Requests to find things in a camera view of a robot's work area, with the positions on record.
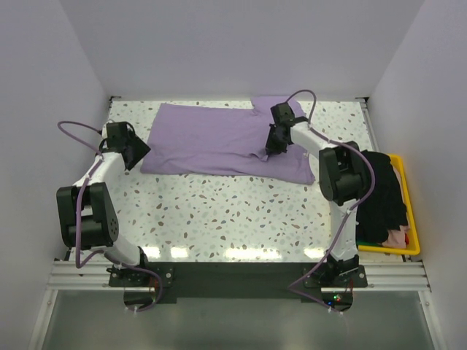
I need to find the purple t shirt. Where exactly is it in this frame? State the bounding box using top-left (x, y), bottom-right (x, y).
top-left (141, 96), bottom-right (314, 184)

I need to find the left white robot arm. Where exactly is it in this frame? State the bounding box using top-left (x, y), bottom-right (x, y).
top-left (56, 121), bottom-right (151, 286)

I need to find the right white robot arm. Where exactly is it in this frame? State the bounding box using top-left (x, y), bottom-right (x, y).
top-left (266, 102), bottom-right (376, 287)

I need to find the black t shirt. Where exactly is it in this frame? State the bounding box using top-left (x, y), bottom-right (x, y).
top-left (356, 150), bottom-right (406, 244)

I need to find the yellow plastic bin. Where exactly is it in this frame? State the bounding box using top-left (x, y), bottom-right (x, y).
top-left (356, 151), bottom-right (420, 255)

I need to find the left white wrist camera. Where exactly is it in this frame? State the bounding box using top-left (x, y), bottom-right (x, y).
top-left (100, 123), bottom-right (108, 139)

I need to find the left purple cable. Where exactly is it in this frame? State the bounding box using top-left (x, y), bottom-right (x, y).
top-left (57, 120), bottom-right (163, 313)

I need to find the aluminium frame rail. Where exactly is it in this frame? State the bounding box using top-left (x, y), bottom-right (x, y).
top-left (47, 261), bottom-right (430, 292)

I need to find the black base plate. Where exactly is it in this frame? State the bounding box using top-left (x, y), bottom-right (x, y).
top-left (107, 262), bottom-right (368, 307)

